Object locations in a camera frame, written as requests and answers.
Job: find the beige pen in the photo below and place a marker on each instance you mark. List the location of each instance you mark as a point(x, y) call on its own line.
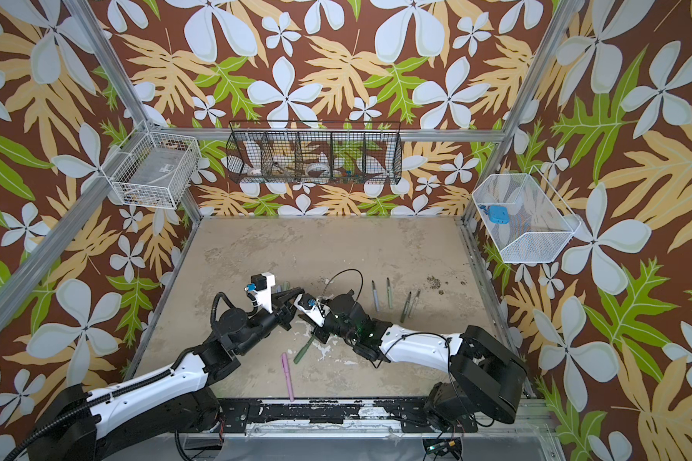
point(414, 303)

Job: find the white wire basket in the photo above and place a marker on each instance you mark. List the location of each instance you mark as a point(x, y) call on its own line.
point(153, 169)
point(542, 223)

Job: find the pink pen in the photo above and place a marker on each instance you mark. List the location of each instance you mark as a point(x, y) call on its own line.
point(287, 377)

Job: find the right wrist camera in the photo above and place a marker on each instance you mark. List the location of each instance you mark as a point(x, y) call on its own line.
point(312, 309)

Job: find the white tape roll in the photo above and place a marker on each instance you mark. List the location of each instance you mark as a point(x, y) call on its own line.
point(317, 170)

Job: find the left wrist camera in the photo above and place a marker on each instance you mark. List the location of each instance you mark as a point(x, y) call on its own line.
point(260, 285)

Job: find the black wire basket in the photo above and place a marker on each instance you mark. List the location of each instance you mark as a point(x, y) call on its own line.
point(358, 152)

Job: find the blue object in basket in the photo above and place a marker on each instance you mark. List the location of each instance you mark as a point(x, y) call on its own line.
point(497, 214)

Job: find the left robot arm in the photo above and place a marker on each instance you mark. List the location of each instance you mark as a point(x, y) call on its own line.
point(93, 425)

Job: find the light green pen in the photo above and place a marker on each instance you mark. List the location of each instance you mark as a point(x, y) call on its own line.
point(389, 293)

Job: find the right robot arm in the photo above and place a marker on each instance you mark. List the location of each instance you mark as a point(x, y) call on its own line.
point(484, 376)

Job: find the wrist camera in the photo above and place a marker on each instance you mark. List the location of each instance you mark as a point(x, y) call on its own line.
point(260, 285)
point(312, 309)

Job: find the white wire basket left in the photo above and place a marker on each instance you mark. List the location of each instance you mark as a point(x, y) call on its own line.
point(153, 169)

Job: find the dark green pen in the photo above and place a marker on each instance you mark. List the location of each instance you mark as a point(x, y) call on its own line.
point(407, 305)
point(302, 352)

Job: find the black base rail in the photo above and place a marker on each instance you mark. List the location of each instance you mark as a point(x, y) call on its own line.
point(401, 415)

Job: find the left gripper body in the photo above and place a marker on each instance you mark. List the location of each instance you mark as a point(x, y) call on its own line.
point(279, 312)

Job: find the blue pen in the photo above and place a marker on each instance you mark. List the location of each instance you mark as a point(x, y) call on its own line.
point(375, 294)

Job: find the white wire basket right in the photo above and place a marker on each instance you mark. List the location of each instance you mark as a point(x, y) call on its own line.
point(542, 223)

